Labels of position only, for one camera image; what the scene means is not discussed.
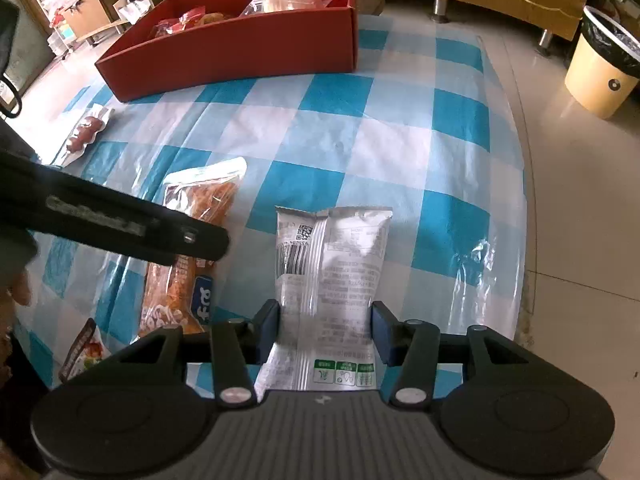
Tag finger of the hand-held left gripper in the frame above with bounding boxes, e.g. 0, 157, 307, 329
150, 207, 232, 267

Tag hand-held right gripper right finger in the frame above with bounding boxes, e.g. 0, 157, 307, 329
371, 300, 538, 408

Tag orange spicy strip packet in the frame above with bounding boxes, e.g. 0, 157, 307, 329
137, 156, 248, 338

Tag person's left hand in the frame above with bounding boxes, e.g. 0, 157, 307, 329
7, 264, 37, 307

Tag clear sausage skewer packet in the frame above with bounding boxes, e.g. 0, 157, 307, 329
60, 103, 115, 166

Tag clear bag of yellow snacks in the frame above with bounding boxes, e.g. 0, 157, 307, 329
152, 6, 236, 38

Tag clear plastic storage drawers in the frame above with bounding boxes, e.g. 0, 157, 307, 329
47, 19, 82, 57

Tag blue white checked tablecloth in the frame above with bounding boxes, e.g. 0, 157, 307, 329
15, 12, 531, 396

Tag white plastic bag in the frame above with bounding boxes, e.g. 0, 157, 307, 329
114, 0, 151, 24

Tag cream trash bin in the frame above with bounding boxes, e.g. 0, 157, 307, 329
565, 5, 640, 120

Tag red cardboard box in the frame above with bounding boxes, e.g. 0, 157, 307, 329
95, 0, 360, 103

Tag silver white snack packet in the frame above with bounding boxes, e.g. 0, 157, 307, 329
254, 205, 394, 392

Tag small red brown packet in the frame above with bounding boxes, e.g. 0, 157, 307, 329
57, 317, 113, 386

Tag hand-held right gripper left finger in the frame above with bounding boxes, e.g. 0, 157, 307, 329
102, 299, 281, 408

